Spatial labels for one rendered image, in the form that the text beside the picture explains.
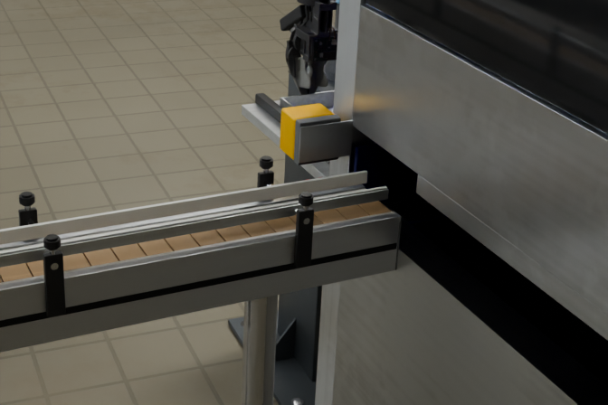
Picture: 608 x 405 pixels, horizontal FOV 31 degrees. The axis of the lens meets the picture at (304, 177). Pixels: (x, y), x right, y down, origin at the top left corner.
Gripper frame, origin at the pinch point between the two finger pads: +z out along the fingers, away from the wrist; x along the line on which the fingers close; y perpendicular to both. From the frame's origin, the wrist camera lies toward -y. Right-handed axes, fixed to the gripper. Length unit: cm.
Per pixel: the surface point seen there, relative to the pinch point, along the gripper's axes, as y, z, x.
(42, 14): -370, 93, 36
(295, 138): 39.1, -8.5, -21.5
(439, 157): 65, -15, -12
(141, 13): -359, 93, 85
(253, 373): 53, 23, -33
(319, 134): 40.8, -9.5, -18.1
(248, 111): -2.7, 3.8, -10.9
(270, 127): 6.9, 3.6, -10.5
